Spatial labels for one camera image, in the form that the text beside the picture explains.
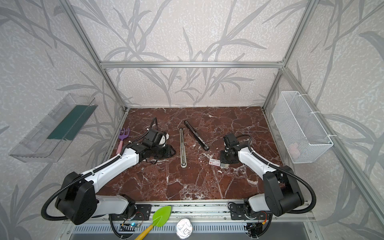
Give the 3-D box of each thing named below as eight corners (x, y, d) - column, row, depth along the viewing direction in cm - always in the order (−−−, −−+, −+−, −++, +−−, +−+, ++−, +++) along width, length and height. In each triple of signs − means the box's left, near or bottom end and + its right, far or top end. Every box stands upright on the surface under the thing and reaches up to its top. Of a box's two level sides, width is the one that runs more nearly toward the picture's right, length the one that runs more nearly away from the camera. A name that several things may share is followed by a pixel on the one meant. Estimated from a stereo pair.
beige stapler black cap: (180, 168, 91) (180, 166, 88) (179, 130, 109) (179, 128, 107) (186, 167, 91) (186, 165, 89) (184, 130, 109) (184, 127, 107)
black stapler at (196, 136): (204, 152, 98) (204, 150, 96) (183, 124, 113) (182, 122, 111) (208, 149, 99) (208, 147, 97) (186, 122, 114) (186, 120, 112)
